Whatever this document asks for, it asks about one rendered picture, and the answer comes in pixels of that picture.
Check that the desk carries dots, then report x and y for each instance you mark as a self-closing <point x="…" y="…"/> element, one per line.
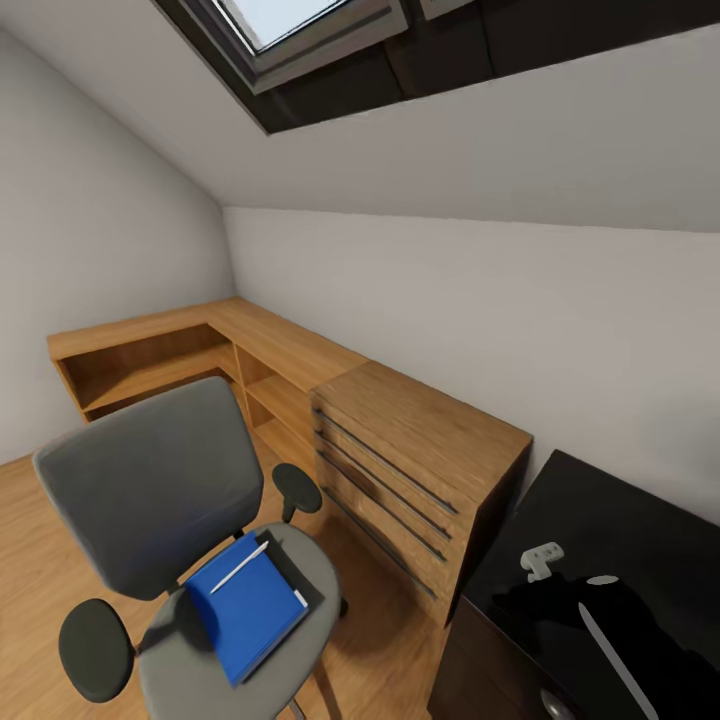
<point x="606" y="527"/>

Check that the swivel chair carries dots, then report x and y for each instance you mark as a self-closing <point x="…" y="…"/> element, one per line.
<point x="146" y="492"/>

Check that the fixed window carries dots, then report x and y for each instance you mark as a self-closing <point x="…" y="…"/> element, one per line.
<point x="293" y="63"/>

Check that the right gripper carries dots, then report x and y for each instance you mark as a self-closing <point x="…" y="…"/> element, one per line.
<point x="532" y="602"/>

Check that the pen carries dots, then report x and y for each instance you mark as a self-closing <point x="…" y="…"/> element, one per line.
<point x="253" y="555"/>

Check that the mouse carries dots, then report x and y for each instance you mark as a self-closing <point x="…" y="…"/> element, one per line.
<point x="503" y="588"/>

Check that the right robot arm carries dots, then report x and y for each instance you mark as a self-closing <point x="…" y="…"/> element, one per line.
<point x="669" y="683"/>

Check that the folder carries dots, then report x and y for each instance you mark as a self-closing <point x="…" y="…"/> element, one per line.
<point x="252" y="613"/>

